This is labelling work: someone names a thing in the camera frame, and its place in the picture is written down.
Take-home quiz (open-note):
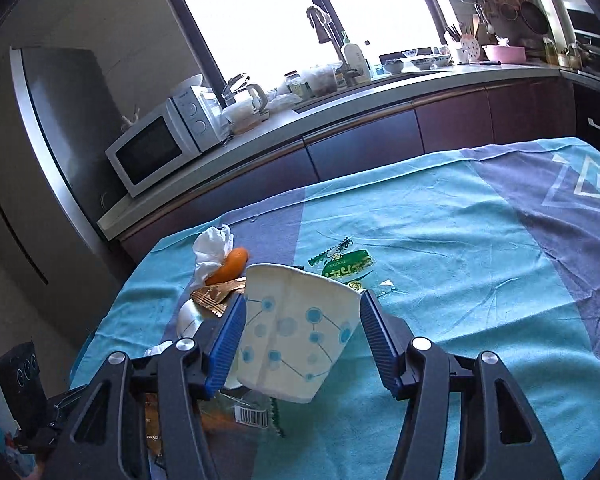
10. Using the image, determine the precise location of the brown gold snack wrapper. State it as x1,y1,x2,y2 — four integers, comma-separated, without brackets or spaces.
190,278,246,318

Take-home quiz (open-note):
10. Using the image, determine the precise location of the orange peel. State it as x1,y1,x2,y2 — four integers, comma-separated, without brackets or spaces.
206,247,249,285

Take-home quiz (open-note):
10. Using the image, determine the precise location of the white blue-dotted paper cup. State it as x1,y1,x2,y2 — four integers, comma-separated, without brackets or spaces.
236,263,361,404

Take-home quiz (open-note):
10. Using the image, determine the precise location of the green clear plastic wrapper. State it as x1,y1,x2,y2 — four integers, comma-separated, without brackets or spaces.
306,237,396,297

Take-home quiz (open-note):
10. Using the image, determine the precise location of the kitchen counter with cabinets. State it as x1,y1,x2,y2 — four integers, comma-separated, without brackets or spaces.
98,65,600,261

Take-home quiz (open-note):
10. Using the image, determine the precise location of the chrome kitchen faucet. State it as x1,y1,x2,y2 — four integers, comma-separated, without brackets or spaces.
306,6,358,88

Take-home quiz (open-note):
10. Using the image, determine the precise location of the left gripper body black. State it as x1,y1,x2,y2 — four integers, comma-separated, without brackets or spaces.
0,341,85,462

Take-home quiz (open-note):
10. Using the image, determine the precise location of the clear barcode plastic wrapper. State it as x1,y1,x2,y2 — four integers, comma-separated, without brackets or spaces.
198,388,286,438

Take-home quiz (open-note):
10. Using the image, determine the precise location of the stainless steel refrigerator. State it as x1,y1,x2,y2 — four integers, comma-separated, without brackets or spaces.
0,47,131,346

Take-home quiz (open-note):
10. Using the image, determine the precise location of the teal purple tablecloth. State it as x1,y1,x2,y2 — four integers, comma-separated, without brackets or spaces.
71,138,600,479

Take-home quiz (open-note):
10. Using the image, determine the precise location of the crumpled white tissue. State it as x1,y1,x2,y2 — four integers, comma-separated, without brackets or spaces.
192,224,234,289

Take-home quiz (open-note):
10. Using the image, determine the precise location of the white microwave oven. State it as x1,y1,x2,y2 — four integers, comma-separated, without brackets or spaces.
106,86,228,197

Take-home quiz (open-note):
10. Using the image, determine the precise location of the glass electric kettle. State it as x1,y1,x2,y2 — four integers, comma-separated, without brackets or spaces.
222,73,270,134

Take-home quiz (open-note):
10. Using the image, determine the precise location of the pink basin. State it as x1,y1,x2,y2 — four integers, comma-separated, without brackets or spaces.
482,44,527,64

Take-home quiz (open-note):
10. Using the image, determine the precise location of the white soap bottle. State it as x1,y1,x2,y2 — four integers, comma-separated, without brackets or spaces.
341,32,370,84

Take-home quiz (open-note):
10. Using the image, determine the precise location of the black frying pan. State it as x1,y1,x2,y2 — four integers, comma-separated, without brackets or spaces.
519,1,550,36

